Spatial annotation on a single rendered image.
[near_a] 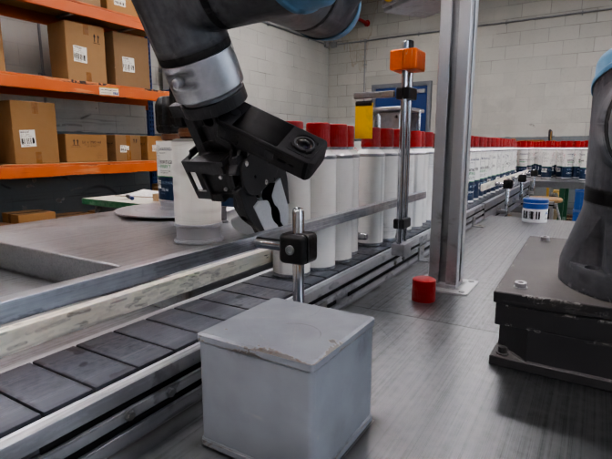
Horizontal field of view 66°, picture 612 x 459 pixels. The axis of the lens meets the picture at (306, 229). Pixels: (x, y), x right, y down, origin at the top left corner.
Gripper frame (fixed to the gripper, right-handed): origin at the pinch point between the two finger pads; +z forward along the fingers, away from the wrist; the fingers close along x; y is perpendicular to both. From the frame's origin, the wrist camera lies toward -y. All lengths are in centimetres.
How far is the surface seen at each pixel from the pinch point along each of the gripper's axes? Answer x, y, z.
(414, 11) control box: -49, -4, -12
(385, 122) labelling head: -63, 12, 16
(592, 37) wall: -758, -13, 245
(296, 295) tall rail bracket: 10.9, -9.1, -3.2
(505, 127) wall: -698, 95, 354
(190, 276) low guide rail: 11.9, 3.8, -4.3
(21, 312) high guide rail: 28.9, -3.9, -18.7
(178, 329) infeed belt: 18.7, -0.5, -4.6
